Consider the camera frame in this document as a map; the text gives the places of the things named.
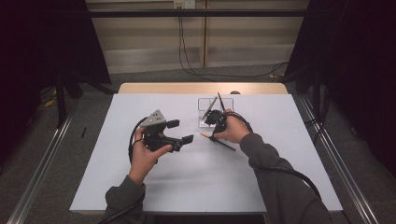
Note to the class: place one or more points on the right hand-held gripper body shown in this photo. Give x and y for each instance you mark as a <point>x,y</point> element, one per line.
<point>213,119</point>

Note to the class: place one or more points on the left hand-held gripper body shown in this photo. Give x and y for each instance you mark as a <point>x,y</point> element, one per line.
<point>155,137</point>

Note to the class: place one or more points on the black pencil with orange end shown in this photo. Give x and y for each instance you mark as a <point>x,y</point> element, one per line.
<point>221,101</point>
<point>205,135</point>

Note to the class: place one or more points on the clear acrylic pen holder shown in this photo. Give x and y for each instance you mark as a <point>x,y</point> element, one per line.
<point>229,102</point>

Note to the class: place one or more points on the person's right hand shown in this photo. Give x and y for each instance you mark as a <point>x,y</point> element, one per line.
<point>235,129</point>

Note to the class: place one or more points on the person's left hand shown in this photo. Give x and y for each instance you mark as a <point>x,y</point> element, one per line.
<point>143,161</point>

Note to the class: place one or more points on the dark round knob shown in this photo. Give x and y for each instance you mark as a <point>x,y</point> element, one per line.
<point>235,92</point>

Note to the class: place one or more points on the wooden table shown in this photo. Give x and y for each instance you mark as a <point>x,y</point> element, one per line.
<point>186,88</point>

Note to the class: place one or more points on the white table cover sheet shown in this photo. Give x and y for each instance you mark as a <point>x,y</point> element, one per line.
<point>202,189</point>

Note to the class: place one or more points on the small black stick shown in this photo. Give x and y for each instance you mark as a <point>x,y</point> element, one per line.
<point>83,132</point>

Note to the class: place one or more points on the black metal stand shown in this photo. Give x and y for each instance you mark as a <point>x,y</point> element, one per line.
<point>61,99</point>
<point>317,93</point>

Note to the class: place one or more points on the black horizontal metal bar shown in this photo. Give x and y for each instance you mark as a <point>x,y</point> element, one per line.
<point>199,13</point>

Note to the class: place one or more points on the black curtain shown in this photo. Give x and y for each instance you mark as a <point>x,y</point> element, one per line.
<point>358,62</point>
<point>40,46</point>

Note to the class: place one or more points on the white wall outlet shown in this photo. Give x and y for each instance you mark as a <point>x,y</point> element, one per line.
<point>184,3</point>

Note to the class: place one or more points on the aluminium floor rail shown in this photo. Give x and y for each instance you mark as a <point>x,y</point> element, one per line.
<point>342,174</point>
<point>40,174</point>

